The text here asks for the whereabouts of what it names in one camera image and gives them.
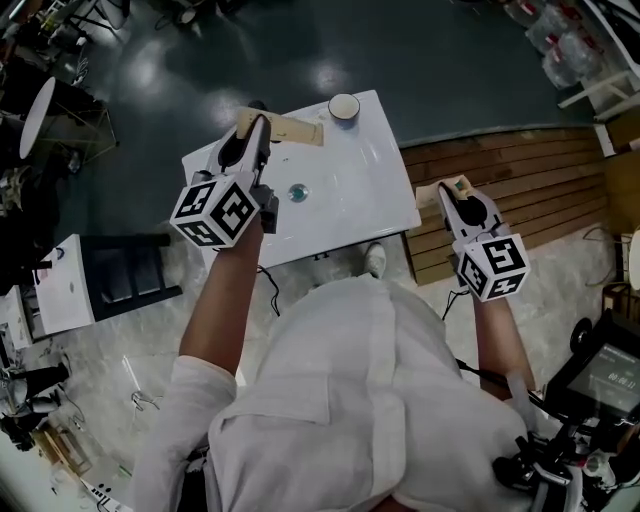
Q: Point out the white shoe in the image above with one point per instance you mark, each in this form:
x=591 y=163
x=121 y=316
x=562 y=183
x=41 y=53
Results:
x=375 y=259

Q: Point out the blue white cup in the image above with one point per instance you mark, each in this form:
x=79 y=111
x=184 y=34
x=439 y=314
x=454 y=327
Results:
x=344 y=106

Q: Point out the person's left forearm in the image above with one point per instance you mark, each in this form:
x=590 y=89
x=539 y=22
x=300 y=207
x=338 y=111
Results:
x=220 y=310

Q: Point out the black white harness device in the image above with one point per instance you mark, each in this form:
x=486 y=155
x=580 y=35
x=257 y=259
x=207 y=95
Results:
x=530 y=465

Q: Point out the black monitor screen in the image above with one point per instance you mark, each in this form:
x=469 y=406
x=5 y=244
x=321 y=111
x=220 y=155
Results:
x=600 y=380

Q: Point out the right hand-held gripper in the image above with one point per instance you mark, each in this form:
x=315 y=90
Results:
x=495 y=270

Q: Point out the small white sink top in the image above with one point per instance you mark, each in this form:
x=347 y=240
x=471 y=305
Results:
x=65 y=290

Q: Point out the black faucet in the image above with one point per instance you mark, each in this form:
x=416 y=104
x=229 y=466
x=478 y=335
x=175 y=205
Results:
x=257 y=106

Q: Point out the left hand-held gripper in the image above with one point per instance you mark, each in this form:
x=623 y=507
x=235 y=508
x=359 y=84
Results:
x=215 y=210

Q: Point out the wooden slatted platform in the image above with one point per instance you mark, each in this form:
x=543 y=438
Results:
x=525 y=175

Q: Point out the white sink basin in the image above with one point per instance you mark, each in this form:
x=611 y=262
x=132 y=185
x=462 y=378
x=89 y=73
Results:
x=350 y=190

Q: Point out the person's right forearm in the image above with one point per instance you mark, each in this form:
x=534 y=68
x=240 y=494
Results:
x=500 y=340

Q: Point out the round metal sink drain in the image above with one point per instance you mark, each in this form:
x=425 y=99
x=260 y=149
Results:
x=298 y=192

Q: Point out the clear plastic jug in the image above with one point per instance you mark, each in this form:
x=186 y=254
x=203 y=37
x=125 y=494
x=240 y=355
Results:
x=575 y=70
x=562 y=49
x=545 y=25

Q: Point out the white shelf frame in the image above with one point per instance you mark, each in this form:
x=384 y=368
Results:
x=595 y=90

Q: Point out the black metal stand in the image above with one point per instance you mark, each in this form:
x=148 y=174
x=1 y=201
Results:
x=130 y=275

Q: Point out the person's white shirt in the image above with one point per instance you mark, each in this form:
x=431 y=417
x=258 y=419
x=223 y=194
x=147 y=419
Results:
x=350 y=400

